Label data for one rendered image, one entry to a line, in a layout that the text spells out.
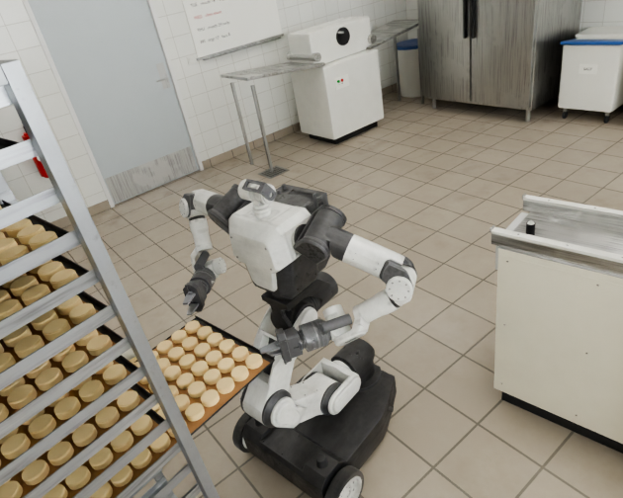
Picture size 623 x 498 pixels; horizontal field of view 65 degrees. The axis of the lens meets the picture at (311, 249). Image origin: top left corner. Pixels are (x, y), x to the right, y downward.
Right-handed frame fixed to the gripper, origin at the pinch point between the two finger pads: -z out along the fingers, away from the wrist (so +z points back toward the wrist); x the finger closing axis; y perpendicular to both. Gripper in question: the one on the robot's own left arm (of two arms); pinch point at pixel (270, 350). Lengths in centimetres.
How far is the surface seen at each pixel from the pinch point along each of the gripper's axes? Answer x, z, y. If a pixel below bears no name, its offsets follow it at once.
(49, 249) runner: 64, -36, 26
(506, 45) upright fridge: -7, 327, -316
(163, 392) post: 21.0, -28.1, 25.4
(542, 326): -32, 101, 2
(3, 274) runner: 63, -43, 30
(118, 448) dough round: 10, -43, 26
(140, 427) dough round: 10.2, -37.0, 22.4
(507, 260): -6, 94, -10
